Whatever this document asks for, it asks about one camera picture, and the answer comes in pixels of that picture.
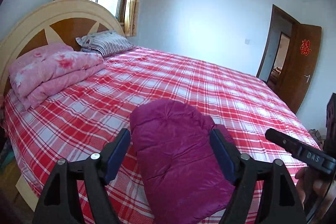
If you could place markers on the pink floral quilt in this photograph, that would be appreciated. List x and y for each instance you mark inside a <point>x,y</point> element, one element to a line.
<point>52,69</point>

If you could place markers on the white wall switch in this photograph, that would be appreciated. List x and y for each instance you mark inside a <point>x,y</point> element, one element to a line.
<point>247,41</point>

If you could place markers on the cream and brown headboard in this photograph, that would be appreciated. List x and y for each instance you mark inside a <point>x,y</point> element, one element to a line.
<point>73,7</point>

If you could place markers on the wooden cabinet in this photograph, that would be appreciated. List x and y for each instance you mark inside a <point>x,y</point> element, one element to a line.
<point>331,113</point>

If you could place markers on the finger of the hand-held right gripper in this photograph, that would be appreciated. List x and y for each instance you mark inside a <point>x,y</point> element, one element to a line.
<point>281,141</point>

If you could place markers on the striped pillow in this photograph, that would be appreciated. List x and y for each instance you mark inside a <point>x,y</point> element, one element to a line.
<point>110,43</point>

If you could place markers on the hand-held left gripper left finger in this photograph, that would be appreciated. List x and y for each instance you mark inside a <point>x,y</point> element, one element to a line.
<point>118,155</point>

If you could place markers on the pile of clothes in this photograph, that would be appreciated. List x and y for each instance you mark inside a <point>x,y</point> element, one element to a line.
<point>6,153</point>

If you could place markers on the brown wooden door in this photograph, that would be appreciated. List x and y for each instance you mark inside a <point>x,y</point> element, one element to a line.
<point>296,77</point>

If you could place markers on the purple down jacket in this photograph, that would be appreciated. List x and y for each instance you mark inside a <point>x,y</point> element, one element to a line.
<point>178,155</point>

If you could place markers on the grey cloth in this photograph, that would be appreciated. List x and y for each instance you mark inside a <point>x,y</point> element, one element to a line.
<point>316,134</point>

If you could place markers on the bed with red plaid sheet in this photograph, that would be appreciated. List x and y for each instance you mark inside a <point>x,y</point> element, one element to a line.
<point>183,82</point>

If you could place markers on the red paper door decoration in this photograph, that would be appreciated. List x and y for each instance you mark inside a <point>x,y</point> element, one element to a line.
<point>305,47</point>

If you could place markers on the person's right hand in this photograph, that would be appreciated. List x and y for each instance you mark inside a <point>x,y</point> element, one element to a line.
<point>302,187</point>

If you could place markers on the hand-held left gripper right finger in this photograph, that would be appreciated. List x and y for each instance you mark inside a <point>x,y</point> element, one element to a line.
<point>221,155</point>

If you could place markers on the brown door frame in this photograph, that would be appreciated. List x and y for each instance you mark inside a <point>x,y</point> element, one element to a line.
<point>271,24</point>

